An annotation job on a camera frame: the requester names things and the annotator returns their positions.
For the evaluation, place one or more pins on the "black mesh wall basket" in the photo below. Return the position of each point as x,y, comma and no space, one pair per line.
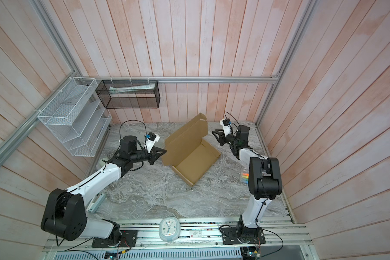
126,101

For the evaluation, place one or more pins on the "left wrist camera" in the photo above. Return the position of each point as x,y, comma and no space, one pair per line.
150,140

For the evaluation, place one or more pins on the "pale blue alarm clock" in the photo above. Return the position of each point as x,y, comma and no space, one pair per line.
169,229

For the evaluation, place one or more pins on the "white wire mesh shelf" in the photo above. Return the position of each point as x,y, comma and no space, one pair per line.
77,122

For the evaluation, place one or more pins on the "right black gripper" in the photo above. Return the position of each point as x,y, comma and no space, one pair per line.
222,137

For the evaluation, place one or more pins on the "pack of coloured markers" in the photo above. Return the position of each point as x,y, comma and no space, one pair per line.
244,176

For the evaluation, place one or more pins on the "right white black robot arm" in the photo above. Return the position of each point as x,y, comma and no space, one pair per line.
264,183

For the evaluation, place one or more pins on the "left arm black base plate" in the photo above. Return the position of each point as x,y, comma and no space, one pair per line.
119,238

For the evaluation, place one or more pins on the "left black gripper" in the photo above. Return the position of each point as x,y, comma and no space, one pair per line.
154,155

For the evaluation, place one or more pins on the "aluminium front rail frame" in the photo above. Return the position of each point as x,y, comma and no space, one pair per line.
284,241

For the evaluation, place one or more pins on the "small white label card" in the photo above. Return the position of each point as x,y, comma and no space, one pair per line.
195,234

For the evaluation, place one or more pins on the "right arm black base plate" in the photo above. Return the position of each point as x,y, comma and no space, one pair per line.
234,235

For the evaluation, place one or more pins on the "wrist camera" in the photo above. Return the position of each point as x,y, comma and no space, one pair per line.
150,140
226,126

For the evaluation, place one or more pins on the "brown cardboard box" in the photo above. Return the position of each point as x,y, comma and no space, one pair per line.
188,154

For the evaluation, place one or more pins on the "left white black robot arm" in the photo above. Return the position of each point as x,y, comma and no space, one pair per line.
65,211

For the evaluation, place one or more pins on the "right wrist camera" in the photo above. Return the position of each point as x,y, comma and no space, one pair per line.
226,126

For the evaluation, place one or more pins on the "white paper in basket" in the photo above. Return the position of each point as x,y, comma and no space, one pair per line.
140,89

